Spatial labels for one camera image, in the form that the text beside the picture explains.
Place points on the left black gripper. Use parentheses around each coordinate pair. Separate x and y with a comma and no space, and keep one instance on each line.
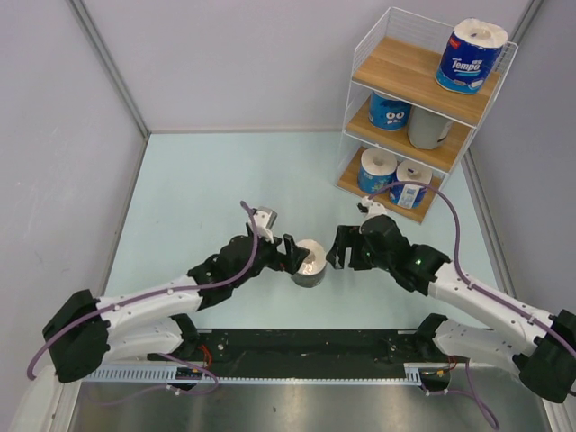
(280,260)

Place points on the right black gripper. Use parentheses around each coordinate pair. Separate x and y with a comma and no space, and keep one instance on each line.
(346,236)

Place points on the black paper roll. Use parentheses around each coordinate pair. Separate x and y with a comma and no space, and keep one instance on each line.
(313,268)

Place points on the blue monster paper roll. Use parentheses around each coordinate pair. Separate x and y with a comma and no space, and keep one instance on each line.
(387,113)

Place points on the grey paper roll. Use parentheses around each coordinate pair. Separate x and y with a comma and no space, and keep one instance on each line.
(427,130)

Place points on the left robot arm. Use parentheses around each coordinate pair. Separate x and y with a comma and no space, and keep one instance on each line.
(87,331)

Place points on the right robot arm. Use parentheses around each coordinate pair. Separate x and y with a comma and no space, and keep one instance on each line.
(536,346)

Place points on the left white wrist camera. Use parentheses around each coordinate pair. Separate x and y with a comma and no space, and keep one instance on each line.
(265,220)

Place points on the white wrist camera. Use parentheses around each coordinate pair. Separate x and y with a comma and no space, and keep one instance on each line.
(370,209)
(265,220)

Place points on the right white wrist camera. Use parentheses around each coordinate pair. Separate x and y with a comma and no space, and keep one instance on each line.
(370,209)

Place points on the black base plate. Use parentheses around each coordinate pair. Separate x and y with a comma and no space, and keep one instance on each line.
(315,354)

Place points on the white wire wooden shelf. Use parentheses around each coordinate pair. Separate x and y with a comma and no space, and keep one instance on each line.
(398,58)

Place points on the white slotted cable duct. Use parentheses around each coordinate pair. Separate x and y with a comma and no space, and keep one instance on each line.
(173,374)

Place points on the aluminium rail frame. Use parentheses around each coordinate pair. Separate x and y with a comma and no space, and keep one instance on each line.
(486,346)

